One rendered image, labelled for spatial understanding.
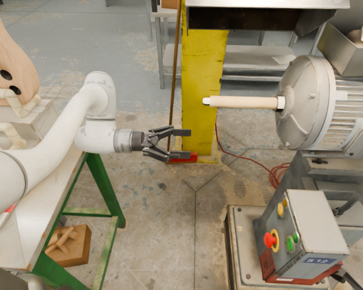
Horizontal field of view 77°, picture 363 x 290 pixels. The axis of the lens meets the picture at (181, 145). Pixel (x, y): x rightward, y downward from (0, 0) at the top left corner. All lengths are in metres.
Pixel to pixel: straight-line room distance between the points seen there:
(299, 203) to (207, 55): 1.13
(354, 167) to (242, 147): 1.59
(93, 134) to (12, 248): 0.41
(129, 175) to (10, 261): 1.35
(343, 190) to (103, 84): 0.82
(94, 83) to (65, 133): 0.27
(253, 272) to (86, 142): 1.06
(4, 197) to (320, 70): 0.65
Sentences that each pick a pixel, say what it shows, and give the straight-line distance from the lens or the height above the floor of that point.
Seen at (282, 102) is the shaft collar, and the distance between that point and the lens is 0.67.
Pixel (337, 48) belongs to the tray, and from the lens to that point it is 0.64.
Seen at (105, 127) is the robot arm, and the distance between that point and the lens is 0.84.
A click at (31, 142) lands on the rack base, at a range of 1.01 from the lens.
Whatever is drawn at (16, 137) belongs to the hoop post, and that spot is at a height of 1.08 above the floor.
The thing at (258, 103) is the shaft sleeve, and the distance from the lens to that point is 0.66.
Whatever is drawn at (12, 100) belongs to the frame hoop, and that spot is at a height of 1.18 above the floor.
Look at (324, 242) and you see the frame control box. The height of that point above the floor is 1.12.
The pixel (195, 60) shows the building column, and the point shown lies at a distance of 1.56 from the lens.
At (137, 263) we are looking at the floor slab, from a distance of 1.72.
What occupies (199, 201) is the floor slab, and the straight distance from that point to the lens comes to 1.88.
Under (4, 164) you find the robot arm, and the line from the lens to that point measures 0.44.
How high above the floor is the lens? 1.63
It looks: 46 degrees down
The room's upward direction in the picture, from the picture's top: straight up
